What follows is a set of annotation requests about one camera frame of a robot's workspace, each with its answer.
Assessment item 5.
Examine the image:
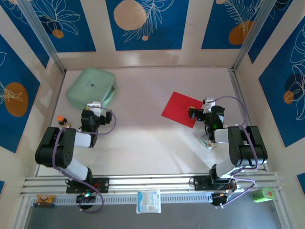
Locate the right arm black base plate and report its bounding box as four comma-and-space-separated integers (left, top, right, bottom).
192, 175, 236, 191

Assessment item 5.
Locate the white green snack packet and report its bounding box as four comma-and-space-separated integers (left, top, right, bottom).
199, 133, 219, 151

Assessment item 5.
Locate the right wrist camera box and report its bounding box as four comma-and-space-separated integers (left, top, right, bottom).
202, 97, 216, 113

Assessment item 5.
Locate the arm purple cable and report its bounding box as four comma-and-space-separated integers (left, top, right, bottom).
51, 107, 117, 214
211, 95, 260, 208

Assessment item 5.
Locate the white blue tissue pack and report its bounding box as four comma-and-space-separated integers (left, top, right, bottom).
136, 189, 162, 214

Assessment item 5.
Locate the slotted grey cable duct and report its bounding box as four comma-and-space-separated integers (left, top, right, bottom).
30, 193, 214, 206

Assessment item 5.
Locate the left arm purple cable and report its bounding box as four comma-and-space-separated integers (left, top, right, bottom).
51, 107, 117, 214

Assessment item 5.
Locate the small bottle orange cap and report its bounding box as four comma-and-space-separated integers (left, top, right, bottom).
57, 115, 72, 130

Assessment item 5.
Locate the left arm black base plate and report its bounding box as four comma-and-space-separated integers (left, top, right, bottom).
66, 177, 110, 194

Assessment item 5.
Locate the aluminium side rail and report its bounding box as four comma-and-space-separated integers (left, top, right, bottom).
228, 68, 267, 172

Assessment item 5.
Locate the red paper sheet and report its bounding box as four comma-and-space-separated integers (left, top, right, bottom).
161, 91, 204, 129

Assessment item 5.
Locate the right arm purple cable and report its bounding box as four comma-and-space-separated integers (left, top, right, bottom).
211, 95, 260, 208

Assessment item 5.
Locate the mint green zip pouch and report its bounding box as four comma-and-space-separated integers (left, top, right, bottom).
66, 67, 117, 115

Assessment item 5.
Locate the aluminium frame post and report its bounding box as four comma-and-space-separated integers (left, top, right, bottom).
18, 0, 66, 74
232, 0, 278, 71

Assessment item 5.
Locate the orange blue toy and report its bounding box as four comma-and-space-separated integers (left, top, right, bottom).
33, 194, 57, 208

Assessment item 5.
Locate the green can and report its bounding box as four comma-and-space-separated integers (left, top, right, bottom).
250, 187, 275, 204

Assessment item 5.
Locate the aluminium mounting rail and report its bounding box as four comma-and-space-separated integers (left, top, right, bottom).
20, 172, 283, 195

